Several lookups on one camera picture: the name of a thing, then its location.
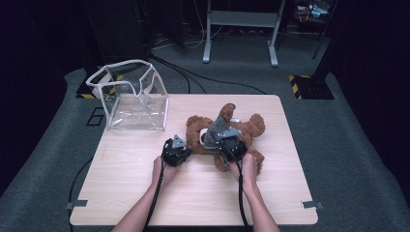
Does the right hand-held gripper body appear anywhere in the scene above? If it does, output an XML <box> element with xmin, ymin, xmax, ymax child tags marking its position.
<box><xmin>214</xmin><ymin>126</ymin><xmax>249</xmax><ymax>163</ymax></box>

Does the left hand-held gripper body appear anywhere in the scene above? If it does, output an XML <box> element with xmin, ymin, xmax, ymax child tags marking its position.
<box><xmin>161</xmin><ymin>134</ymin><xmax>187</xmax><ymax>168</ymax></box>

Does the brown teddy bear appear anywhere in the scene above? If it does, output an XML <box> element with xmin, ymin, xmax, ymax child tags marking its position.
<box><xmin>185</xmin><ymin>102</ymin><xmax>267</xmax><ymax>177</ymax></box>

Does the grey fleece towel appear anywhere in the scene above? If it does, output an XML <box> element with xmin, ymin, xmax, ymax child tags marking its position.
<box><xmin>202</xmin><ymin>115</ymin><xmax>232</xmax><ymax>171</ymax></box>

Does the clear plastic bag white trim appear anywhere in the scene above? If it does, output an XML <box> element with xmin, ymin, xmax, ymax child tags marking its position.
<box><xmin>85</xmin><ymin>58</ymin><xmax>170</xmax><ymax>131</ymax></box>

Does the person's left hand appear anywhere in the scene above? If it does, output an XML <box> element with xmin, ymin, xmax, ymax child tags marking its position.
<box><xmin>152</xmin><ymin>155</ymin><xmax>182</xmax><ymax>188</ymax></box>

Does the person's right hand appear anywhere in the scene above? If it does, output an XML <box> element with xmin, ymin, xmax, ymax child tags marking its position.
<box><xmin>229</xmin><ymin>153</ymin><xmax>259</xmax><ymax>191</ymax></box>

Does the grey metal stand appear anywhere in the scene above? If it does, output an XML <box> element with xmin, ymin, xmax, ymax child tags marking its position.
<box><xmin>202</xmin><ymin>0</ymin><xmax>287</xmax><ymax>68</ymax></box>

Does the black cabinet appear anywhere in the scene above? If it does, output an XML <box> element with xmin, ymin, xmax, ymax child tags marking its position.
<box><xmin>80</xmin><ymin>0</ymin><xmax>153</xmax><ymax>66</ymax></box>

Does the cluttered equipment cart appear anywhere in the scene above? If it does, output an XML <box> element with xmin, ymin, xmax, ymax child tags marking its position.
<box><xmin>291</xmin><ymin>0</ymin><xmax>337</xmax><ymax>37</ymax></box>

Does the left hand-held gripper cable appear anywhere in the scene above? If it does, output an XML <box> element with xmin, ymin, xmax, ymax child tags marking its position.
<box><xmin>143</xmin><ymin>160</ymin><xmax>167</xmax><ymax>232</ymax></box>

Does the hand-held gripper cable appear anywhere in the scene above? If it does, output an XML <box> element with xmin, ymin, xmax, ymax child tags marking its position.
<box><xmin>220</xmin><ymin>144</ymin><xmax>250</xmax><ymax>232</ymax></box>
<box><xmin>143</xmin><ymin>160</ymin><xmax>167</xmax><ymax>232</ymax></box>

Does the right hand-held gripper cable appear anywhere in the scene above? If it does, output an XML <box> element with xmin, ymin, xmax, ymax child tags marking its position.
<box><xmin>220</xmin><ymin>144</ymin><xmax>250</xmax><ymax>232</ymax></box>

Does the thick black cable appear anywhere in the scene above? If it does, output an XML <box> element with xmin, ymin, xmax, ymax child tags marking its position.
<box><xmin>150</xmin><ymin>55</ymin><xmax>209</xmax><ymax>95</ymax></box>
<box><xmin>159</xmin><ymin>57</ymin><xmax>268</xmax><ymax>96</ymax></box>

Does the black yellow striped base plate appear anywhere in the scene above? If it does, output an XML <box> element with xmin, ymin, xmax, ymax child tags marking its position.
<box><xmin>288</xmin><ymin>73</ymin><xmax>336</xmax><ymax>101</ymax></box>
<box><xmin>75</xmin><ymin>69</ymin><xmax>125</xmax><ymax>101</ymax></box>

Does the white cable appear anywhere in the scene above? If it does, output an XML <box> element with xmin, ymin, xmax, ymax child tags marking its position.
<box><xmin>185</xmin><ymin>0</ymin><xmax>209</xmax><ymax>50</ymax></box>

